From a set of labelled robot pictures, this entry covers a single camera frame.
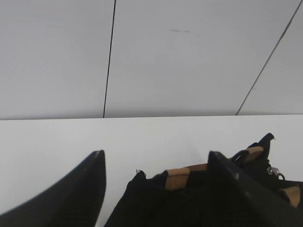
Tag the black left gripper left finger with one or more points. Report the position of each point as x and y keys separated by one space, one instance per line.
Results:
x=74 y=201

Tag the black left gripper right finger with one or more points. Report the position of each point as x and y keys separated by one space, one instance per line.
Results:
x=237 y=200

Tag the black tote bag tan handles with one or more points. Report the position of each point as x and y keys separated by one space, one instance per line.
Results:
x=180 y=197

